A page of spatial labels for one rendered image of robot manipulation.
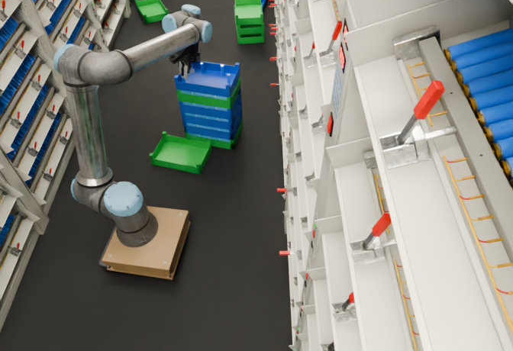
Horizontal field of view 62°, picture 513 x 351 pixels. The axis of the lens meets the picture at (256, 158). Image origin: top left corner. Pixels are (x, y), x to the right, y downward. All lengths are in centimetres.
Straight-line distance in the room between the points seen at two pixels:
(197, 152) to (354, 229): 197
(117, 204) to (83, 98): 45
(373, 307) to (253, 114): 226
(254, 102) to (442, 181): 246
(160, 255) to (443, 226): 167
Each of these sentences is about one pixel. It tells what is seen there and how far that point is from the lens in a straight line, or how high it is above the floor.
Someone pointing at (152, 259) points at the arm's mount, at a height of 15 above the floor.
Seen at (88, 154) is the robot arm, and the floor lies 57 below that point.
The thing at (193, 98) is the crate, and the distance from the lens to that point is 234.
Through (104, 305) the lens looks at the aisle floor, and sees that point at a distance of 211.
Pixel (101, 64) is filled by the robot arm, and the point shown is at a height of 96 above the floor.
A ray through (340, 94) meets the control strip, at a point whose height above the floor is 145.
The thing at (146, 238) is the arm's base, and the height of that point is 18.
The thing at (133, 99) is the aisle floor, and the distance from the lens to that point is 298.
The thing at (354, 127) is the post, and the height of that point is 141.
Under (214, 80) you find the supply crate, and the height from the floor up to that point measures 40.
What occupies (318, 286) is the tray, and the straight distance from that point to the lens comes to 100.
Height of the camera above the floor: 183
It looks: 48 degrees down
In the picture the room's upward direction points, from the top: 1 degrees counter-clockwise
